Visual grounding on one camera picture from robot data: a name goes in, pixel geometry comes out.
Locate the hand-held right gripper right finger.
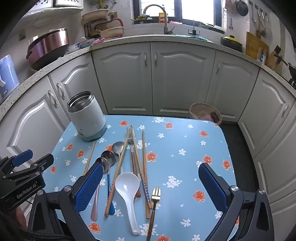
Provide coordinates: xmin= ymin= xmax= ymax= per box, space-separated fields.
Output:
xmin=198 ymin=162 xmax=274 ymax=241

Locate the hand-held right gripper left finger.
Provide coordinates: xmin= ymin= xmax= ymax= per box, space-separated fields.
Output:
xmin=28 ymin=162 xmax=104 ymax=241

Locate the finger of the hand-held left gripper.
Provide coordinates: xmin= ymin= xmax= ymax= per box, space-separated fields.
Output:
xmin=0 ymin=149 xmax=33 ymax=172
xmin=3 ymin=153 xmax=55 ymax=180

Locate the pink-handled metal spoon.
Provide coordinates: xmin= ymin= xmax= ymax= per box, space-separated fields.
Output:
xmin=91 ymin=157 xmax=110 ymax=221

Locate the chopstick with red patterned end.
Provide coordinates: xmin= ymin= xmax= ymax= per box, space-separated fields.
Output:
xmin=104 ymin=133 xmax=130 ymax=218

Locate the wooden chopstick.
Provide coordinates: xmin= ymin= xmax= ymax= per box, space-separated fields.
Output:
xmin=83 ymin=142 xmax=96 ymax=176
xmin=142 ymin=131 xmax=151 ymax=219

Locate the blue-handled metal spoon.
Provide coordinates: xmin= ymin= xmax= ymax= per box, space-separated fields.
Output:
xmin=101 ymin=150 xmax=116 ymax=215

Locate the white plastic soup ladle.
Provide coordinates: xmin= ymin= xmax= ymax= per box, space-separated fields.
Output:
xmin=115 ymin=172 xmax=141 ymax=235

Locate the plain metal spoon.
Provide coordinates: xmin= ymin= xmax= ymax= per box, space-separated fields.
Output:
xmin=112 ymin=141 xmax=125 ymax=174

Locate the gold fork with dark handle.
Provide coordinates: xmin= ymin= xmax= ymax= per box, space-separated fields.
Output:
xmin=146 ymin=186 xmax=162 ymax=241

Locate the white and teal utensil jar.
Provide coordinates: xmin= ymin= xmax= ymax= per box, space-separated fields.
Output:
xmin=67 ymin=91 xmax=107 ymax=142

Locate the person's left hand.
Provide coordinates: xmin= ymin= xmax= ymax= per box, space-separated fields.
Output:
xmin=14 ymin=206 xmax=28 ymax=230

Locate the white cabinet door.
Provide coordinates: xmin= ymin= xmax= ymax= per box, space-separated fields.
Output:
xmin=48 ymin=54 xmax=108 ymax=130
xmin=252 ymin=130 xmax=296 ymax=241
xmin=91 ymin=42 xmax=153 ymax=116
xmin=238 ymin=70 xmax=296 ymax=158
xmin=205 ymin=50 xmax=260 ymax=122
xmin=150 ymin=42 xmax=216 ymax=117
xmin=0 ymin=76 xmax=70 ymax=183

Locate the dark ribbed floor mat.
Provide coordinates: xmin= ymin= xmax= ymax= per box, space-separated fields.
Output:
xmin=220 ymin=120 xmax=255 ymax=186

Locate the blue electric kettle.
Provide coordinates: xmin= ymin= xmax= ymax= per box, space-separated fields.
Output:
xmin=0 ymin=55 xmax=20 ymax=99

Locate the maroon rice cooker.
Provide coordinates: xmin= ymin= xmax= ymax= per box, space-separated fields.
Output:
xmin=26 ymin=28 xmax=70 ymax=70

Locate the black wok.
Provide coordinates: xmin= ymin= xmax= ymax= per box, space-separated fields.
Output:
xmin=287 ymin=62 xmax=296 ymax=88

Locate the wooden knife block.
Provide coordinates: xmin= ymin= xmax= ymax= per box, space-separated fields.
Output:
xmin=265 ymin=45 xmax=288 ymax=71

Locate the black pot with yellow lid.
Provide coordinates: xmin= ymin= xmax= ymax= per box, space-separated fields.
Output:
xmin=220 ymin=35 xmax=244 ymax=52

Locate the large wooden cutting board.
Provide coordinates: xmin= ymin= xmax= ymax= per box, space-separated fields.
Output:
xmin=245 ymin=31 xmax=262 ymax=60

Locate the teal cloth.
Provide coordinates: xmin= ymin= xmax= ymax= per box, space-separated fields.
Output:
xmin=176 ymin=35 xmax=207 ymax=42

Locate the beige basin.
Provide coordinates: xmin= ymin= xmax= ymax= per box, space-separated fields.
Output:
xmin=99 ymin=26 xmax=125 ymax=39

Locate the speckled kitchen countertop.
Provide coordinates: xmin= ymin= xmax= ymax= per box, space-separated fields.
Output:
xmin=0 ymin=35 xmax=296 ymax=121

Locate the small steel tap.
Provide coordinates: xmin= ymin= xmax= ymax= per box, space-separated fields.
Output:
xmin=188 ymin=20 xmax=200 ymax=36

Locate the beige shallow pan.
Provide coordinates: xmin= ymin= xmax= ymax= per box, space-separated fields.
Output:
xmin=81 ymin=9 xmax=109 ymax=22

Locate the hanging wooden spatula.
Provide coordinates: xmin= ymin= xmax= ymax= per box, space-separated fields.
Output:
xmin=255 ymin=5 xmax=263 ymax=39

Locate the hanging metal strainer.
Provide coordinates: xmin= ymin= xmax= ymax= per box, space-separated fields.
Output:
xmin=261 ymin=9 xmax=273 ymax=39

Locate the tall steel faucet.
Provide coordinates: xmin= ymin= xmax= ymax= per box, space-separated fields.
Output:
xmin=143 ymin=4 xmax=175 ymax=35

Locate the dark framed window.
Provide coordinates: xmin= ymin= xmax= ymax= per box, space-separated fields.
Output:
xmin=133 ymin=0 xmax=228 ymax=32

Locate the hanging metal ladle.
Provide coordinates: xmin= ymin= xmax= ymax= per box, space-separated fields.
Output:
xmin=249 ymin=1 xmax=258 ymax=23

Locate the black hanging frying pan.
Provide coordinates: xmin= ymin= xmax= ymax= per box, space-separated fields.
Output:
xmin=235 ymin=0 xmax=249 ymax=16

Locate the black wire dish rack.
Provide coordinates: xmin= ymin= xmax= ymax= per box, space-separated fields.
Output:
xmin=83 ymin=20 xmax=102 ymax=39

